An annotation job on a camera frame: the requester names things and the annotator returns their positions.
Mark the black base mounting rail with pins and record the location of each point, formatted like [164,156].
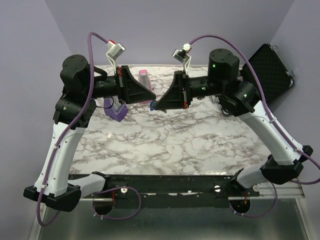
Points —
[171,191]

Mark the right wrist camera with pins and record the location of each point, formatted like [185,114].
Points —
[182,55]

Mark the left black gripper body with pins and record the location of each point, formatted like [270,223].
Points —
[119,84]

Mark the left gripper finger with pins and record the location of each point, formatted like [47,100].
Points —
[143,97]
[135,87]

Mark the aluminium frame extrusion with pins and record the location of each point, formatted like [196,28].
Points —
[287,190]

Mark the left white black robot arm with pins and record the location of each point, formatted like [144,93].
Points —
[83,84]

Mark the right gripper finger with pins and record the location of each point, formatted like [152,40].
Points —
[175,89]
[167,103]

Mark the pink metronome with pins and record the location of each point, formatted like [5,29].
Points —
[143,78]

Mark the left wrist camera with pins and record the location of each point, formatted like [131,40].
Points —
[114,51]

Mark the purple metronome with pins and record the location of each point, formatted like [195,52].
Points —
[114,109]

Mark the blue key tag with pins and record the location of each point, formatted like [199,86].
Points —
[152,105]

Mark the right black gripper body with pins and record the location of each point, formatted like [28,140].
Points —
[186,84]

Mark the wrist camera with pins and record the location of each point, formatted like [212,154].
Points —
[182,55]
[114,51]

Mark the black poker chip case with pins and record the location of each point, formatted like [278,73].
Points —
[262,78]

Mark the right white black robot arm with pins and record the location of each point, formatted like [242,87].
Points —
[286,158]

